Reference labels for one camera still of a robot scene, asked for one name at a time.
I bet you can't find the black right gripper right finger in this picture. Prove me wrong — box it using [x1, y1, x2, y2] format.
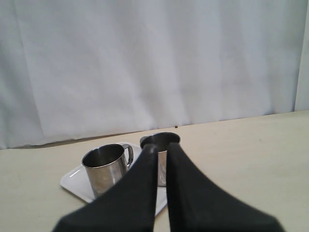
[166, 143, 284, 232]

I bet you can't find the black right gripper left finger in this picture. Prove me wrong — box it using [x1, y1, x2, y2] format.
[53, 145, 158, 232]

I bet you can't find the steel mug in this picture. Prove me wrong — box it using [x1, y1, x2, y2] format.
[82, 144, 134, 198]
[140, 132, 181, 187]

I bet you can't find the white plastic tray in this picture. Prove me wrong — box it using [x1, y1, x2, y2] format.
[59, 141, 168, 216]

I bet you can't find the white backdrop curtain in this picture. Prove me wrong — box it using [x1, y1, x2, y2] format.
[0, 0, 308, 149]

